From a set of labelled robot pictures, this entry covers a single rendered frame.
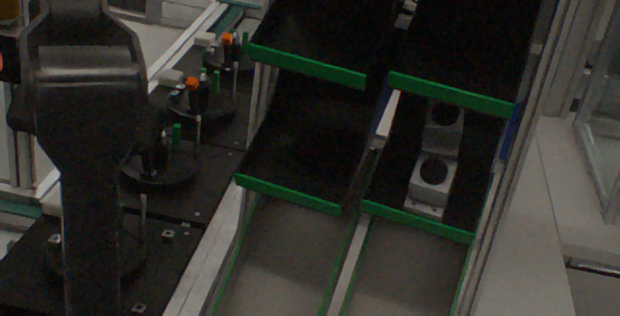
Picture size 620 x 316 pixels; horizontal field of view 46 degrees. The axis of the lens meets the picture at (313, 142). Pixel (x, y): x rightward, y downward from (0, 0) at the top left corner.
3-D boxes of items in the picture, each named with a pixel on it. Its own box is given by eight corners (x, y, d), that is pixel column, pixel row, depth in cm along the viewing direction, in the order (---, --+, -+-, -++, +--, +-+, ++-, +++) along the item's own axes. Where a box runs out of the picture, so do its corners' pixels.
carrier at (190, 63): (270, 105, 158) (277, 51, 152) (164, 83, 160) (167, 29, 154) (292, 64, 180) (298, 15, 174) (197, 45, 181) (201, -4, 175)
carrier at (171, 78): (242, 159, 137) (249, 100, 131) (120, 134, 139) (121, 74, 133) (270, 106, 158) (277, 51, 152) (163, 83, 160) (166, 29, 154)
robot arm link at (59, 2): (149, 106, 52) (139, -44, 52) (23, 110, 49) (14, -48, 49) (106, 129, 79) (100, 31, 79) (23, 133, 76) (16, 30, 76)
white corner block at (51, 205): (70, 230, 112) (70, 207, 110) (42, 223, 112) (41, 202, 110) (83, 213, 116) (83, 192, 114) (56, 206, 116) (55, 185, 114)
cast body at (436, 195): (438, 232, 83) (446, 198, 77) (400, 219, 84) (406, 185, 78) (456, 173, 88) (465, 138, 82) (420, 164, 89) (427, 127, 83)
